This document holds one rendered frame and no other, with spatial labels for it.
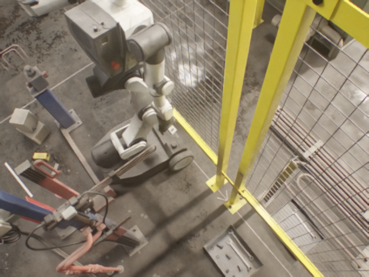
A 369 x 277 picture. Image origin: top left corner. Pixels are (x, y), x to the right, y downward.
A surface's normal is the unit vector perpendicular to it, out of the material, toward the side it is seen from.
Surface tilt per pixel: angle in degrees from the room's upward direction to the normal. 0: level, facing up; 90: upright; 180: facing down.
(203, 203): 0
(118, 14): 9
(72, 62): 0
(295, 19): 90
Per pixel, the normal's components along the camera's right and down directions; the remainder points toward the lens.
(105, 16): 0.07, -0.46
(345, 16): -0.79, 0.58
